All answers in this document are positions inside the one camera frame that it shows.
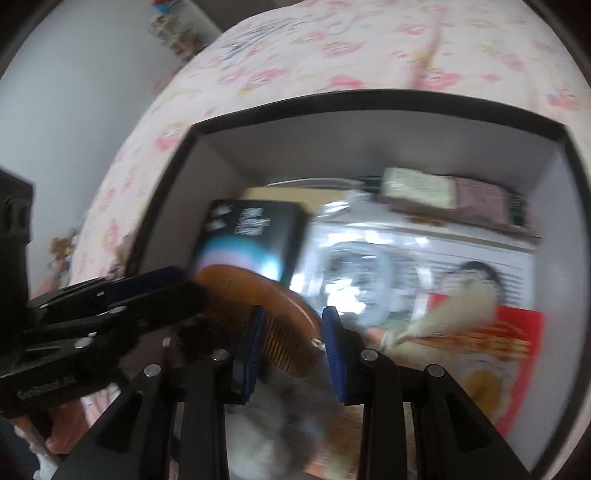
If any white printed packet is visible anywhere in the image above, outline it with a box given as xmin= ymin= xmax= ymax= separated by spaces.
xmin=295 ymin=203 xmax=537 ymax=334

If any cream fluffy brush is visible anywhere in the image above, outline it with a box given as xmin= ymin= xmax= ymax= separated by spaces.
xmin=381 ymin=279 xmax=497 ymax=349

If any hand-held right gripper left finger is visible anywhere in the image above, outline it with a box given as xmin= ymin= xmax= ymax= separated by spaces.
xmin=53 ymin=305 xmax=266 ymax=480

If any brown wooden comb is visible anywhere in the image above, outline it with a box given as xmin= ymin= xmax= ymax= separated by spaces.
xmin=196 ymin=263 xmax=324 ymax=377

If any white shelf rack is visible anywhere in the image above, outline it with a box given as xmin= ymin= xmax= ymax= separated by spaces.
xmin=148 ymin=0 xmax=209 ymax=62

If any grey fluffy pom-pom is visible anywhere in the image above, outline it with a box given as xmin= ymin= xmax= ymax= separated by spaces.
xmin=228 ymin=364 xmax=343 ymax=480

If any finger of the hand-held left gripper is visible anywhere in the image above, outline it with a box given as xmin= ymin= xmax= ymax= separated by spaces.
xmin=21 ymin=281 xmax=207 ymax=371
xmin=28 ymin=266 xmax=186 ymax=325

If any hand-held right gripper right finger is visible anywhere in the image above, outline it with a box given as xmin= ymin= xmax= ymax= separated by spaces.
xmin=321 ymin=305 xmax=536 ymax=480

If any person's left hand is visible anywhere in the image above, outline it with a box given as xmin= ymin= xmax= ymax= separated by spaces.
xmin=44 ymin=398 xmax=94 ymax=456

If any black box with rainbow arc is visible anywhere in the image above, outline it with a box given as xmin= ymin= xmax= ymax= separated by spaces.
xmin=187 ymin=198 xmax=310 ymax=289

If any red printed packet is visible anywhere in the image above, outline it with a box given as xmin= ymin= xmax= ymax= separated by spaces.
xmin=369 ymin=295 xmax=549 ymax=439

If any pink printed blanket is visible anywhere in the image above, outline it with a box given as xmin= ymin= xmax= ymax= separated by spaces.
xmin=69 ymin=0 xmax=591 ymax=296

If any dark cardboard box container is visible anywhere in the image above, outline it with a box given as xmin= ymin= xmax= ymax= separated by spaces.
xmin=124 ymin=90 xmax=585 ymax=480

